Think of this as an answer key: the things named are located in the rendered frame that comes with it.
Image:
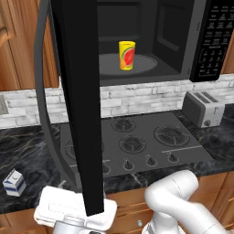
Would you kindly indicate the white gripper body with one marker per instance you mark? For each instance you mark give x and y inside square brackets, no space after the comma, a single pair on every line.
[61,207]

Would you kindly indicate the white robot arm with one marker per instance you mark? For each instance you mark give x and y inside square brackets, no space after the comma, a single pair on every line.
[176,201]

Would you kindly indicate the grey microwave turntable plate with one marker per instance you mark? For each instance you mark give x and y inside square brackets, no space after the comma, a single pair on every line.
[146,64]

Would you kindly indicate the black microwave oven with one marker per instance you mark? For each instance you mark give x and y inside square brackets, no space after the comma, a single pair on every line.
[170,24]

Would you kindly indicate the wooden base cupboard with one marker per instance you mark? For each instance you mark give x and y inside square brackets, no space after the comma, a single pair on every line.
[224,195]
[18,222]

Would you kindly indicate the black hob knob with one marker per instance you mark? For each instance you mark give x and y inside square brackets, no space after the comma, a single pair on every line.
[128,165]
[105,168]
[151,161]
[172,157]

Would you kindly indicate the white blue milk carton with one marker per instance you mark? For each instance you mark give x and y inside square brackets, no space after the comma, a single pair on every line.
[14,183]

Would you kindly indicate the wooden drawer front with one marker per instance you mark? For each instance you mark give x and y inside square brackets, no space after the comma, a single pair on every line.
[134,221]
[131,199]

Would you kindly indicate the silver drawer knob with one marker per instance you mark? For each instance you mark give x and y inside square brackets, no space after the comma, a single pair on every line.
[139,223]

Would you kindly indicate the black hob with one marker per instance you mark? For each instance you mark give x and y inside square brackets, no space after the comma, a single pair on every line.
[146,155]

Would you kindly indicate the yellow drink can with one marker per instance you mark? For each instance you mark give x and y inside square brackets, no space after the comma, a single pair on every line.
[127,55]

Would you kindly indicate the silver toaster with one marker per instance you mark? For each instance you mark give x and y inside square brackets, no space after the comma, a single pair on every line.
[201,111]

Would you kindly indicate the grey wall socket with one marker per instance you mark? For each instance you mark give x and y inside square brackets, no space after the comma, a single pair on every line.
[2,105]

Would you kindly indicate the wooden wall cupboard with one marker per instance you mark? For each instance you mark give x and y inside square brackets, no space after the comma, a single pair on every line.
[228,58]
[21,45]

